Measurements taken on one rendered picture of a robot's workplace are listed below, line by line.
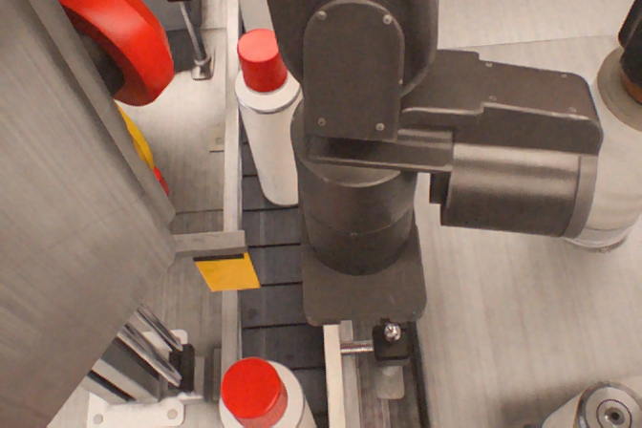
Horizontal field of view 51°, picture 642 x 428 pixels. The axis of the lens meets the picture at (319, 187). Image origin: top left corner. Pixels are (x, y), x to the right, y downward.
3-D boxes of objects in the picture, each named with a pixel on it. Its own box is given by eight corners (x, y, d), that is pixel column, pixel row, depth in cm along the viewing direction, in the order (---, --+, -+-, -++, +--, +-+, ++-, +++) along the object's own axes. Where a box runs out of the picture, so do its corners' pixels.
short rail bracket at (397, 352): (406, 382, 61) (415, 347, 50) (373, 385, 61) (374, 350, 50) (401, 347, 62) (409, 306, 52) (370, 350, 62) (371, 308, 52)
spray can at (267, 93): (316, 205, 64) (297, 71, 46) (262, 209, 64) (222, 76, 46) (313, 159, 67) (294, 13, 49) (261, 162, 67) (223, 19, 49)
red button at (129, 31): (79, 76, 14) (169, -18, 15) (-49, 10, 15) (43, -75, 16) (135, 169, 17) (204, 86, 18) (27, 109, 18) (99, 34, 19)
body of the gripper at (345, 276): (404, 161, 42) (412, 91, 35) (424, 322, 37) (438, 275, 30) (300, 168, 42) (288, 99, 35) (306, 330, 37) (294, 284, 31)
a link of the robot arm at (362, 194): (298, 53, 29) (277, 167, 27) (459, 65, 29) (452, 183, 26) (310, 138, 35) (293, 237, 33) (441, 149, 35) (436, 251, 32)
